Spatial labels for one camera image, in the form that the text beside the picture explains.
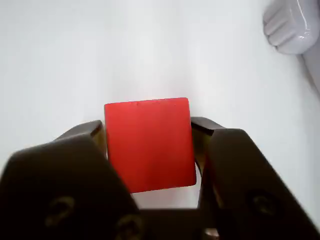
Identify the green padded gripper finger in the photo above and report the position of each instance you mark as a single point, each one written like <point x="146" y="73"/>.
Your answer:
<point x="250" y="180"/>

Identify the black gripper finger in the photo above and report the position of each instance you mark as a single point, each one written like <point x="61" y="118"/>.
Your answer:
<point x="60" y="180"/>

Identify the red lego block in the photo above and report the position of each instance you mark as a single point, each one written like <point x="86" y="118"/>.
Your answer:
<point x="150" y="145"/>

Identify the teal whale shaped bin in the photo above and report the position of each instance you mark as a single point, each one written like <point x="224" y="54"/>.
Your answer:
<point x="290" y="27"/>

